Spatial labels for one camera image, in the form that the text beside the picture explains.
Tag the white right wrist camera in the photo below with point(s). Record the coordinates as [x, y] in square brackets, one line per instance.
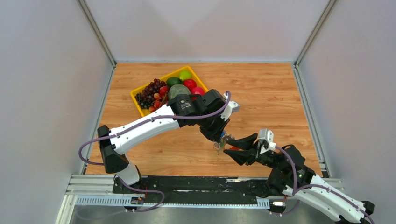
[265, 139]

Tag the dark purple grape bunch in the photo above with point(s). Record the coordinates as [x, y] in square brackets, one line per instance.
[144, 98]

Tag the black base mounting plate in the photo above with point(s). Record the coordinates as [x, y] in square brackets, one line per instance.
[198, 189]

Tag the pink red apple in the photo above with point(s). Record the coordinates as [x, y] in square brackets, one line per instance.
[197, 91]

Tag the red cherry bunch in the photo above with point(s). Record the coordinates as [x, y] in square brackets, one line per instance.
[160, 98]

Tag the light green apple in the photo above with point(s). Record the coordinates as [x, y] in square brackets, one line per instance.
[184, 75]

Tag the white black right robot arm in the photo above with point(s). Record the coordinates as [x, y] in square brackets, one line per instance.
[292, 178]

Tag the yellow plastic fruit tray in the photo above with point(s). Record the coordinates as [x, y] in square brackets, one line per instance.
[144, 112]

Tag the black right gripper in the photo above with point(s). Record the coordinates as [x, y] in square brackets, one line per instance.
[250, 153]

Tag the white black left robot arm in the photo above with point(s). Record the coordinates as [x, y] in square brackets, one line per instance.
[211, 112]

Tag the aluminium front frame rail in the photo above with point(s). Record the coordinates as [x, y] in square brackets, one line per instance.
[96, 190]

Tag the dark green lime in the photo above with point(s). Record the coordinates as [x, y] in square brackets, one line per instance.
[173, 81]

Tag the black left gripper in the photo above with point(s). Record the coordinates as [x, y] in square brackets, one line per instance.
[215, 136]

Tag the green netted melon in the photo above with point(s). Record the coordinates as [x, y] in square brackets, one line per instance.
[178, 89]

